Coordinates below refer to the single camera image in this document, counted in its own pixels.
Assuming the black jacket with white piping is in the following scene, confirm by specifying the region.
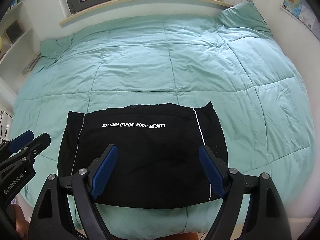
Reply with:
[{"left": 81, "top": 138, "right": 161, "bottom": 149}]
[{"left": 57, "top": 103, "right": 228, "bottom": 209}]

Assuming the person's left hand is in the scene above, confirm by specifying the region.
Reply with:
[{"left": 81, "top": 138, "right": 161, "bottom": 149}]
[{"left": 12, "top": 204, "right": 29, "bottom": 239}]

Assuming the mint green quilted duvet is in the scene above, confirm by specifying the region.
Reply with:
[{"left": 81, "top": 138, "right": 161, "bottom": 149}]
[{"left": 10, "top": 12, "right": 317, "bottom": 237}]

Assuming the wooden window sill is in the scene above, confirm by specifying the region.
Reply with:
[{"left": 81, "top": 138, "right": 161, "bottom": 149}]
[{"left": 59, "top": 0, "right": 231, "bottom": 26}]

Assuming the mint green pillow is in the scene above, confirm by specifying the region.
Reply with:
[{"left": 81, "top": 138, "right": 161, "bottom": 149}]
[{"left": 214, "top": 0, "right": 273, "bottom": 37}]

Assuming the world map poster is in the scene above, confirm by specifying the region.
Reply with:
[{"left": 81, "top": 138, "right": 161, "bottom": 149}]
[{"left": 282, "top": 0, "right": 320, "bottom": 40}]

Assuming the white wall shelf unit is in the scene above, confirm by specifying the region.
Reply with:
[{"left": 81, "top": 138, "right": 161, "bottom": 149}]
[{"left": 1, "top": 0, "right": 40, "bottom": 111}]

